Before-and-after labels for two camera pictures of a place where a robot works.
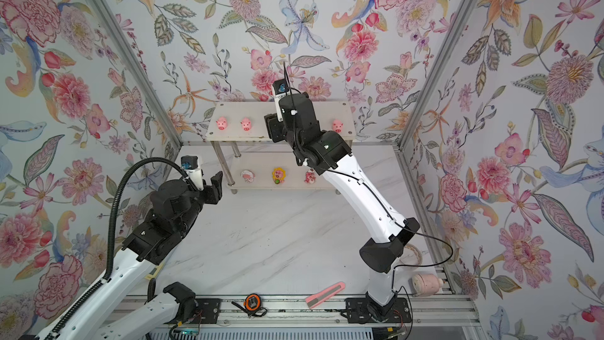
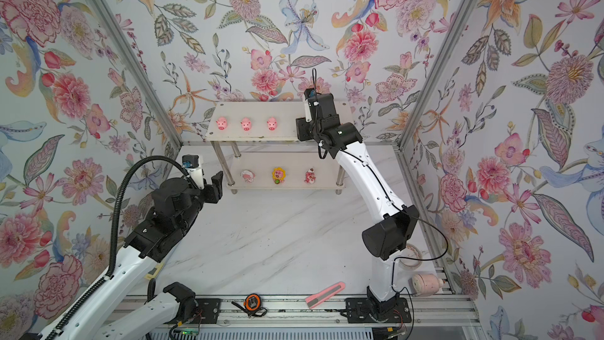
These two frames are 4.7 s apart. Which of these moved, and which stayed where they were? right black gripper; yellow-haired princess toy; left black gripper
Moved: right black gripper
Stayed: left black gripper; yellow-haired princess toy
